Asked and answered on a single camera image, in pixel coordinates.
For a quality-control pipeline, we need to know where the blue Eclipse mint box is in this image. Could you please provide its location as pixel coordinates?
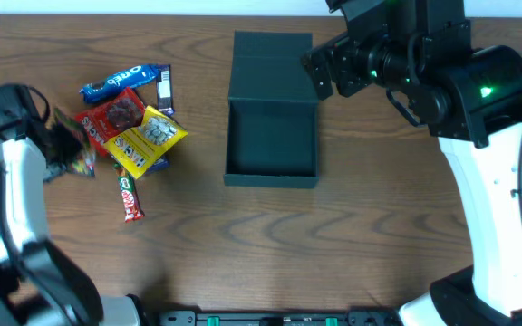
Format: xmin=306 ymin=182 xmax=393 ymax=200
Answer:
xmin=145 ymin=155 xmax=169 ymax=175

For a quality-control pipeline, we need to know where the red KitKat bar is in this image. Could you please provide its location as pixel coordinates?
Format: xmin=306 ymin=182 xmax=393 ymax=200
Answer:
xmin=113 ymin=163 xmax=145 ymax=223

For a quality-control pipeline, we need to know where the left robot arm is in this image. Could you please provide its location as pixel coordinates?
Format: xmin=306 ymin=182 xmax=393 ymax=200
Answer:
xmin=0 ymin=83 xmax=148 ymax=325

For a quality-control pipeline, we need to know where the Haribo gummy bag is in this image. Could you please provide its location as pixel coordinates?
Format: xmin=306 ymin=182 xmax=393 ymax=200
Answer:
xmin=53 ymin=107 xmax=96 ymax=178

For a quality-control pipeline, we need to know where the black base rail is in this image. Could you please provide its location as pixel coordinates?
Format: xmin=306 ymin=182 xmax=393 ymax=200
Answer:
xmin=155 ymin=310 xmax=402 ymax=326

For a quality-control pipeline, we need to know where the black box with lid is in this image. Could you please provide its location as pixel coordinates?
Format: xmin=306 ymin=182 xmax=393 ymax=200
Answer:
xmin=224 ymin=31 xmax=320 ymax=188

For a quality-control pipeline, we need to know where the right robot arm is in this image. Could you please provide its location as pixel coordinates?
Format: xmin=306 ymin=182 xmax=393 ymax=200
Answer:
xmin=302 ymin=0 xmax=522 ymax=325

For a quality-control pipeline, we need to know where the yellow snack bag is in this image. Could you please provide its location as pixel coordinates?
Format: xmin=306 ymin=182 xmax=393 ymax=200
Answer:
xmin=104 ymin=106 xmax=189 ymax=179

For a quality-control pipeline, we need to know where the dark purple chocolate bar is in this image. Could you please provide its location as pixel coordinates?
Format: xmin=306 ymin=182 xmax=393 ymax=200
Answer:
xmin=156 ymin=65 xmax=175 ymax=116

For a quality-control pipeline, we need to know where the red snack bag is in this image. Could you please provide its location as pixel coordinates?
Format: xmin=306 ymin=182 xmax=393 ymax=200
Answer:
xmin=75 ymin=87 xmax=145 ymax=157

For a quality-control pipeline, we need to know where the blue Oreo cookie pack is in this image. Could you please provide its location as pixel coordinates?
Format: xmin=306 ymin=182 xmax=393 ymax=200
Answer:
xmin=79 ymin=64 xmax=160 ymax=103

